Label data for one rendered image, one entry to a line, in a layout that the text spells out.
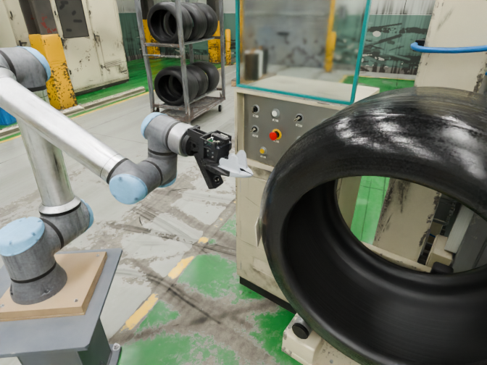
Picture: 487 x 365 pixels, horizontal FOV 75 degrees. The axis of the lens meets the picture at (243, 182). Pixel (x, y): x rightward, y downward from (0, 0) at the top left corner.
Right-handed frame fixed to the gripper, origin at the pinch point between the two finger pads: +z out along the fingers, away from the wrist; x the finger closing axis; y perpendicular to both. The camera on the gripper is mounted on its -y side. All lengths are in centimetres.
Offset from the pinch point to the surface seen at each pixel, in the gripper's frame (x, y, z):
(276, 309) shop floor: 57, -123, -3
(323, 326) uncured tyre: -12.6, -18.6, 31.6
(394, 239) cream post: 26.5, -17.6, 36.7
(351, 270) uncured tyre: 13.0, -24.2, 30.4
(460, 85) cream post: 27, 27, 35
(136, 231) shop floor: 55, -139, -133
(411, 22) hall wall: 903, -15, -136
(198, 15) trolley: 292, -8, -290
